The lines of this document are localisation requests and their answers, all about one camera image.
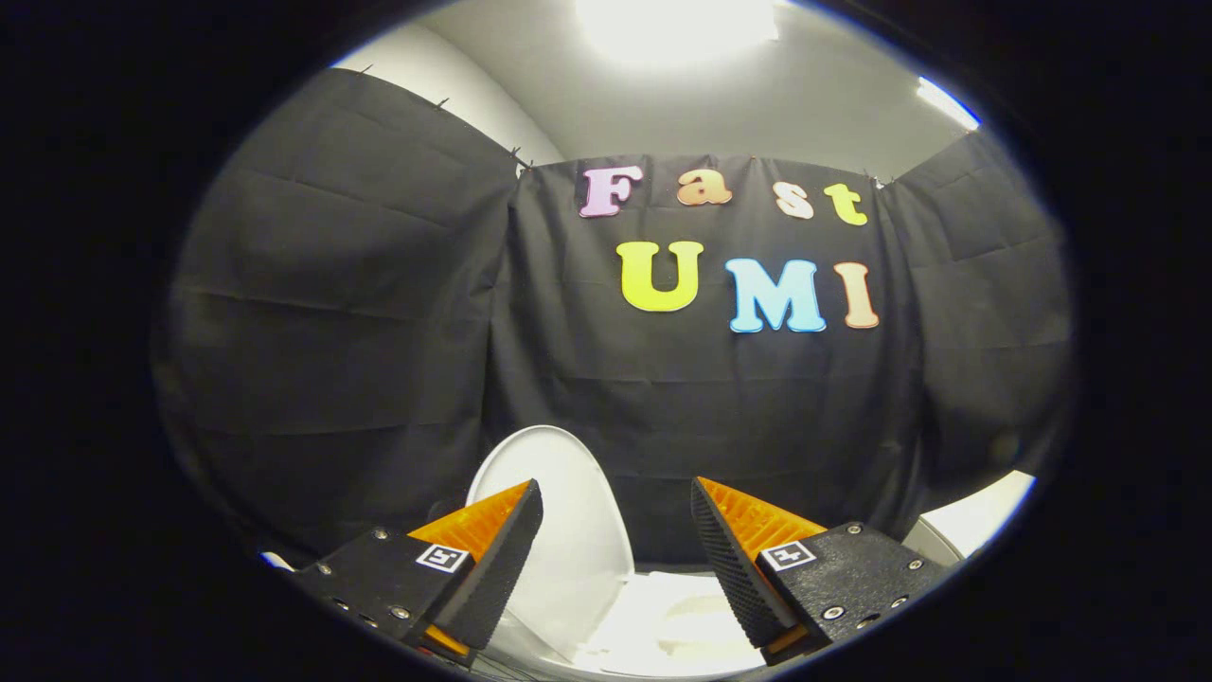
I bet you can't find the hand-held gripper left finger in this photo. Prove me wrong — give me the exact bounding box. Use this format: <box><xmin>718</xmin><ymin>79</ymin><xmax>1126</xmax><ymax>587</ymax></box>
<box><xmin>293</xmin><ymin>478</ymin><xmax>545</xmax><ymax>662</ymax></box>

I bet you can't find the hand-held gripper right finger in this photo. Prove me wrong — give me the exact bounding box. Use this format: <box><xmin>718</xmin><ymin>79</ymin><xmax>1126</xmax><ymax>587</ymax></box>
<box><xmin>689</xmin><ymin>476</ymin><xmax>954</xmax><ymax>666</ymax></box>

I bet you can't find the black backdrop cloth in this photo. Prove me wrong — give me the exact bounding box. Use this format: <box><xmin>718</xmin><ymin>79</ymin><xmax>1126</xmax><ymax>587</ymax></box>
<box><xmin>151</xmin><ymin>66</ymin><xmax>1077</xmax><ymax>571</ymax></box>

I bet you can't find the white drawer cabinet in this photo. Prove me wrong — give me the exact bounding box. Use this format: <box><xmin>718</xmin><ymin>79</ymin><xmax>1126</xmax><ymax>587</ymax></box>
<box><xmin>900</xmin><ymin>470</ymin><xmax>1037</xmax><ymax>568</ymax></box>

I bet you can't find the large ceiling light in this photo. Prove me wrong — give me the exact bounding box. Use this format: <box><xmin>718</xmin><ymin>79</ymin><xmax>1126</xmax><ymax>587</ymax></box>
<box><xmin>575</xmin><ymin>0</ymin><xmax>780</xmax><ymax>66</ymax></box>

